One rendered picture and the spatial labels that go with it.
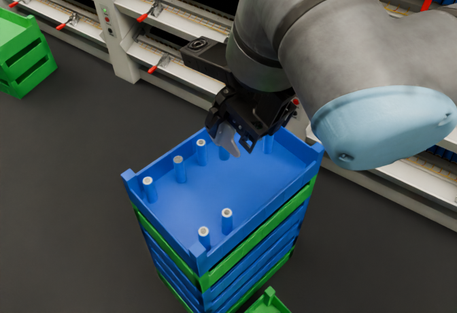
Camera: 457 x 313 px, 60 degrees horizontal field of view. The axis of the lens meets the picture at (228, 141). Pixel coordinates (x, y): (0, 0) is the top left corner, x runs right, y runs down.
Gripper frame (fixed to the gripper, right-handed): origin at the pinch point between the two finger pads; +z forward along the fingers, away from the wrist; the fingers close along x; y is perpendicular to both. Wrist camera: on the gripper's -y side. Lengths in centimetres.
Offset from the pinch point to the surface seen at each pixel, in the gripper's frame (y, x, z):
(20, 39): -89, -3, 60
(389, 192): 30, 50, 46
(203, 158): -2.3, -0.1, 13.0
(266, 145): 3.5, 10.8, 11.3
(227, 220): 10.2, -6.7, 6.7
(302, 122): -1, 39, 36
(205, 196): 3.5, -4.4, 14.1
